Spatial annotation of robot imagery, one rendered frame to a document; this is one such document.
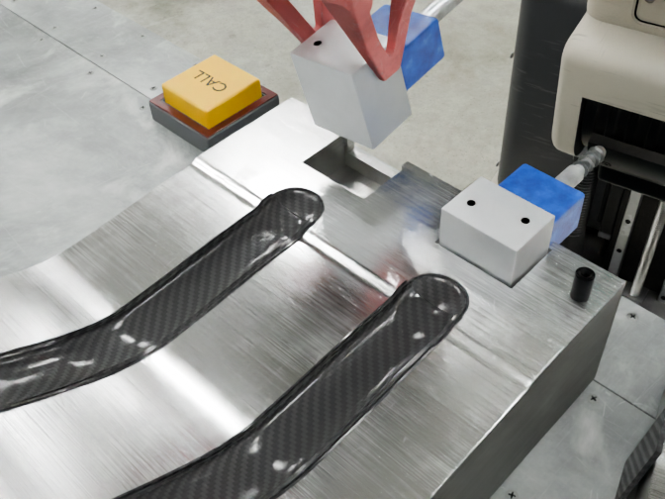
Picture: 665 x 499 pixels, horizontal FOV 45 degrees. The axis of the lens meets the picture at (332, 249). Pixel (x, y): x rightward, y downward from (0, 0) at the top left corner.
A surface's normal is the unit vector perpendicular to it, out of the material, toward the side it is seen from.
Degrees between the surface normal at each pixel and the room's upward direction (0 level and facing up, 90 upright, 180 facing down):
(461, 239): 90
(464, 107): 0
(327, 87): 99
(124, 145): 0
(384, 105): 83
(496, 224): 0
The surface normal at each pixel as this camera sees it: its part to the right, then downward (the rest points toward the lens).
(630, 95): -0.53, 0.72
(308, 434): -0.08, -0.68
